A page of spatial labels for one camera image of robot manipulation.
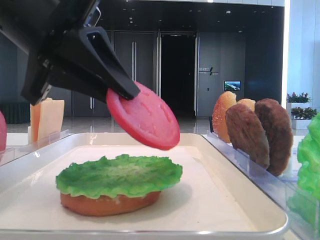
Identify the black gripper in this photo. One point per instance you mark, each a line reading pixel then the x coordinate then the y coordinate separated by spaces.
pixel 63 49

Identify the red tomato slice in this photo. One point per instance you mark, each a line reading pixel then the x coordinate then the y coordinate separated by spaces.
pixel 3 132
pixel 147 118

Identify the right yellow cheese slice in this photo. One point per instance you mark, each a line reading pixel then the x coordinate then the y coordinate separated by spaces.
pixel 51 117

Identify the left orange cheese slice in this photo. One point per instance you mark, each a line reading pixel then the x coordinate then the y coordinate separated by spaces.
pixel 35 112

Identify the flat green lettuce leaf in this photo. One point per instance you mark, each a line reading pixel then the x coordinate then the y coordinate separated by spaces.
pixel 130 176

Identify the bun bottom under lettuce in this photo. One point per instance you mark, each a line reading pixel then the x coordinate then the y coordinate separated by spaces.
pixel 105 205

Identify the left brown meat patty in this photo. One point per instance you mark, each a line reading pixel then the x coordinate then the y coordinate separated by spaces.
pixel 247 134

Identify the brown meat patty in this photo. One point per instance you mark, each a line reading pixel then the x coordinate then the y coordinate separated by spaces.
pixel 277 125
pixel 247 134

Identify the right brown meat patty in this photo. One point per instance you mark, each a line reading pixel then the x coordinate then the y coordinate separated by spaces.
pixel 277 125

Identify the upright green lettuce leaf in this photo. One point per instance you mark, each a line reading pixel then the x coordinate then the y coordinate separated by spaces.
pixel 308 160

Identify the left sesame bun half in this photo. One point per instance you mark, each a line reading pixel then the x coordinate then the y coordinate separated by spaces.
pixel 224 102

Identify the right golden bun half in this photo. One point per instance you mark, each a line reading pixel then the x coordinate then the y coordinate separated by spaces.
pixel 248 102

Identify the white rectangular tray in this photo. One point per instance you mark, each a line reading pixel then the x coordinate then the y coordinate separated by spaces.
pixel 213 200

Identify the white flower planter boxes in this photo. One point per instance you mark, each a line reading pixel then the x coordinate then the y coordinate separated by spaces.
pixel 300 110

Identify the long clear rail left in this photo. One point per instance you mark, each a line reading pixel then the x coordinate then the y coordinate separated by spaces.
pixel 13 153

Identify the long clear rail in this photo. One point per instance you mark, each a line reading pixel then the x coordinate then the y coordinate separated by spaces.
pixel 13 153
pixel 279 189

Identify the wall display screen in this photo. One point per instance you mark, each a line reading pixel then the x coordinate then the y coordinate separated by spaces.
pixel 232 85

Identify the long clear rail right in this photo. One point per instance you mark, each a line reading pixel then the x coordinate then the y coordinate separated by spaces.
pixel 279 189

